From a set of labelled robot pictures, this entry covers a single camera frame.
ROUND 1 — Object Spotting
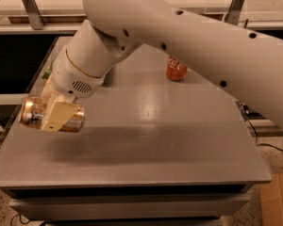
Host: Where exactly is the left metal shelf bracket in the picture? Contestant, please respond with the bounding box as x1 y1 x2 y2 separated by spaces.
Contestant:
22 0 44 30

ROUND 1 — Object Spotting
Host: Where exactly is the cardboard box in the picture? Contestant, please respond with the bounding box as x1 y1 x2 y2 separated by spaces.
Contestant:
259 173 283 226

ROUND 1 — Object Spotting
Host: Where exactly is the red Coca-Cola can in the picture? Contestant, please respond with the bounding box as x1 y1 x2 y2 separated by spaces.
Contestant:
166 56 188 82

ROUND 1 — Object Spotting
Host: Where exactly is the black floor cable left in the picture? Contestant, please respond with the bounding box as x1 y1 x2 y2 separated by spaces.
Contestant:
9 213 32 226

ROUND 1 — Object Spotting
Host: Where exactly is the green chip bag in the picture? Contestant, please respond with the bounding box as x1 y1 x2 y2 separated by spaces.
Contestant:
42 61 54 80

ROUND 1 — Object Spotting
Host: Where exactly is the orange gold soda can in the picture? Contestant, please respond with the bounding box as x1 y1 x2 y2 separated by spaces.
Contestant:
20 95 85 133

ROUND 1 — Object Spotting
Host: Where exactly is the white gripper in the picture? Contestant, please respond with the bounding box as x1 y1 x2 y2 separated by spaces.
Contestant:
41 47 104 132

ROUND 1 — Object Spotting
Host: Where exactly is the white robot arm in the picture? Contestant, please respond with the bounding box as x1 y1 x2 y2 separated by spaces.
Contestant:
42 0 283 131

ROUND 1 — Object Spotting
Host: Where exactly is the black floor cable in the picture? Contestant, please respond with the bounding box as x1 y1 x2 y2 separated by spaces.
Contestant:
9 213 32 226
240 102 283 153

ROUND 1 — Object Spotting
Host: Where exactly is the black floor cable right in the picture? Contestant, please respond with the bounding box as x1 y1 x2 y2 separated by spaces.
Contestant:
240 102 283 153

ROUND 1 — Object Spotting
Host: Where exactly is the right metal shelf bracket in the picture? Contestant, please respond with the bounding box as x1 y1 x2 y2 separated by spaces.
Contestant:
225 0 245 25

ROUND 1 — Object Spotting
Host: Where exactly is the metal shelf bracket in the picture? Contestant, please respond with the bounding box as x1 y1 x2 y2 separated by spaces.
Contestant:
22 0 44 30
225 0 245 25

